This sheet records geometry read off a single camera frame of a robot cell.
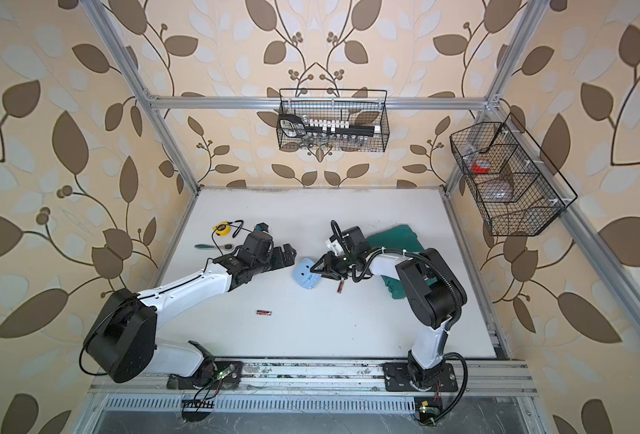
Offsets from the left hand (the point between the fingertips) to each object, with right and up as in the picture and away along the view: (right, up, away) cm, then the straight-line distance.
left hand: (282, 251), depth 88 cm
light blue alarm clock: (+7, -8, +1) cm, 10 cm away
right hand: (+11, -7, +2) cm, 13 cm away
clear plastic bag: (+62, +19, -15) cm, 66 cm away
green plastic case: (+41, +4, +11) cm, 43 cm away
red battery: (+19, -13, +4) cm, 23 cm away
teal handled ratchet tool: (-23, 0, +14) cm, 27 cm away
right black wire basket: (+68, +21, -12) cm, 72 cm away
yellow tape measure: (-27, +6, +17) cm, 33 cm away
